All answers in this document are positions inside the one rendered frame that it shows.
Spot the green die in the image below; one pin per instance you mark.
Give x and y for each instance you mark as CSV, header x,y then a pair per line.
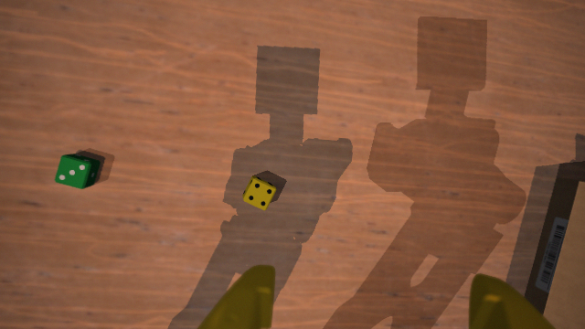
x,y
77,170

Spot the cardboard box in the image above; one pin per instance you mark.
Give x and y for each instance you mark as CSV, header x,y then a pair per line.
x,y
566,301

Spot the yellow die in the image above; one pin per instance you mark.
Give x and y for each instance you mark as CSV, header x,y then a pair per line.
x,y
259,193

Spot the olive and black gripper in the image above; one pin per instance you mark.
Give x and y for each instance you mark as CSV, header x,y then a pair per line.
x,y
493,304

